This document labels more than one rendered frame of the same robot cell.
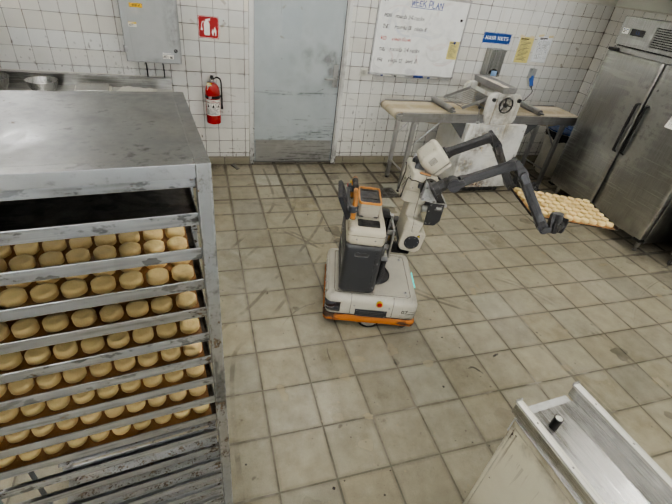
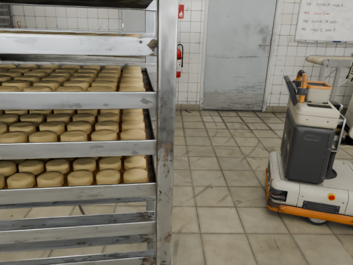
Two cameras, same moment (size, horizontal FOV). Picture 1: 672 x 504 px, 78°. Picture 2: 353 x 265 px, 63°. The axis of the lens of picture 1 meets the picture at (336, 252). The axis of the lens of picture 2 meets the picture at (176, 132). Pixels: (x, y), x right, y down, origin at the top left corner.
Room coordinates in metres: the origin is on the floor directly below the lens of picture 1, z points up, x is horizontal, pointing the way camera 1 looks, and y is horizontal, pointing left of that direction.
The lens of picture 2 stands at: (0.27, 0.11, 1.26)
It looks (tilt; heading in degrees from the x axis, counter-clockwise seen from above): 20 degrees down; 18
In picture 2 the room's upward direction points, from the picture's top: 2 degrees clockwise
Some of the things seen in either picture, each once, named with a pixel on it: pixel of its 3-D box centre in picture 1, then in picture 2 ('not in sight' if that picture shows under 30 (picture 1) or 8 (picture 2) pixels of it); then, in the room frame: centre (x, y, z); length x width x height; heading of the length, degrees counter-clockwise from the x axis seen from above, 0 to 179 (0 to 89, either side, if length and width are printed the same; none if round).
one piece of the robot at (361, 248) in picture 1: (365, 237); (311, 130); (2.48, -0.19, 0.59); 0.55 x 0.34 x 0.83; 4
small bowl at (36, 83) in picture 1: (43, 85); not in sight; (3.75, 2.87, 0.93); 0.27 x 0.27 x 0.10
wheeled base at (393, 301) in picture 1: (368, 284); (312, 184); (2.48, -0.28, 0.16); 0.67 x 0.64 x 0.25; 94
